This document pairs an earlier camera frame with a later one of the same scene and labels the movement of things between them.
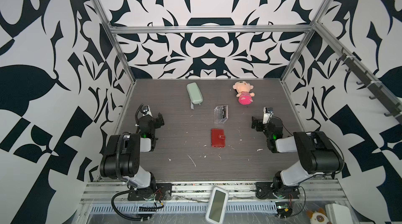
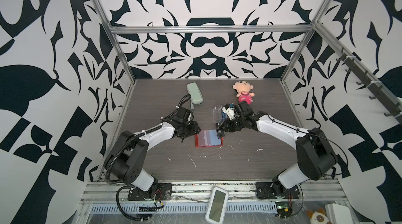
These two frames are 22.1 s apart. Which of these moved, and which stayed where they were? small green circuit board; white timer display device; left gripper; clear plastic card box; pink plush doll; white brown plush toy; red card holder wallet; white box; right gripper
Moved: left gripper; right gripper; red card holder wallet
Stayed: white brown plush toy; white timer display device; pink plush doll; clear plastic card box; white box; small green circuit board
